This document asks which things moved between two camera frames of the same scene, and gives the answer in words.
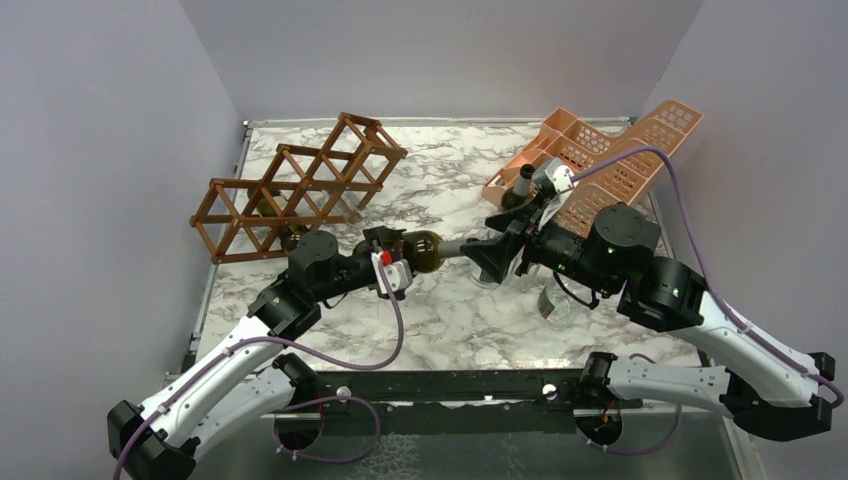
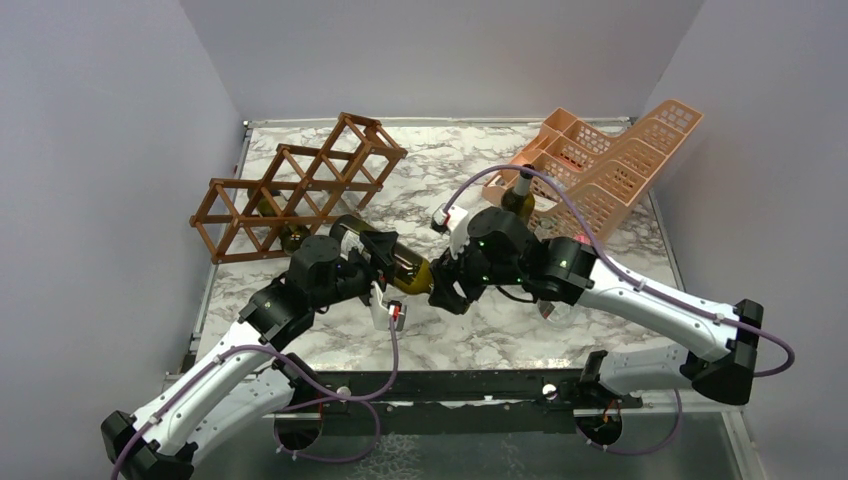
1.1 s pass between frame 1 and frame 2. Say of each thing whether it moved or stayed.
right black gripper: moved
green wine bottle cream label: stayed
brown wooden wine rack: stayed
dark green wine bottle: moved
